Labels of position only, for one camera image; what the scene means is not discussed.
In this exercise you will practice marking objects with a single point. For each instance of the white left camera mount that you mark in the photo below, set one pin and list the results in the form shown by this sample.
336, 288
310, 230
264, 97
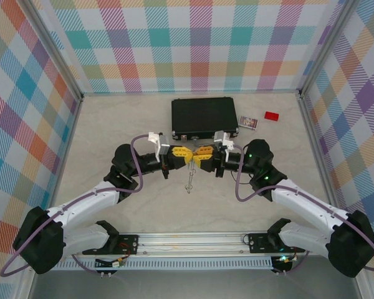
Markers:
155, 143

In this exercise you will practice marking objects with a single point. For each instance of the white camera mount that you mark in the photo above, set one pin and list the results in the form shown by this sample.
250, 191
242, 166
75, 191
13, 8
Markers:
228, 142
155, 143

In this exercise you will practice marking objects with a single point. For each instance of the playing card box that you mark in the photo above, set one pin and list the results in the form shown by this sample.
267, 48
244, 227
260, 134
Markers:
248, 121

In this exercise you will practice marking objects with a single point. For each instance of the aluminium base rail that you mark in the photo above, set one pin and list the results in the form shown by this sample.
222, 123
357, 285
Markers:
190, 243

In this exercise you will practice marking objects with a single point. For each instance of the aluminium floor frame rail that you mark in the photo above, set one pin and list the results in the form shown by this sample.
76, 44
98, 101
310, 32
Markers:
127, 93
62, 155
319, 155

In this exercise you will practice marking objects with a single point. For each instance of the large silver keyring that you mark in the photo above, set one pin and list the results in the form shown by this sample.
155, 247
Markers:
191, 169

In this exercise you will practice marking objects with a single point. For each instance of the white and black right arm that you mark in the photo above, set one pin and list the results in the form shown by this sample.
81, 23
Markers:
308, 202

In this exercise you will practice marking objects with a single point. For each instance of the small black adapter box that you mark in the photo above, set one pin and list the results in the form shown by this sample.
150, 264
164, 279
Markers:
283, 266
103, 263

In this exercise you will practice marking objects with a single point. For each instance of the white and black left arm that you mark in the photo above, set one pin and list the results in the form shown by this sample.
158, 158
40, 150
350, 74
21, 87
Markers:
81, 205

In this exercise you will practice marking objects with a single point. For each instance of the aluminium frame post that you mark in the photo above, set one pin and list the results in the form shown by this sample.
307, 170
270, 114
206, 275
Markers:
54, 46
325, 46

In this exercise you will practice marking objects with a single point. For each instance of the red toy brick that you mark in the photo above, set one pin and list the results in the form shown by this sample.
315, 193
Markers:
271, 116

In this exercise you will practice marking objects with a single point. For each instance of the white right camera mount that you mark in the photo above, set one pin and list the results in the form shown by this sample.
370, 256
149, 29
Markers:
228, 142

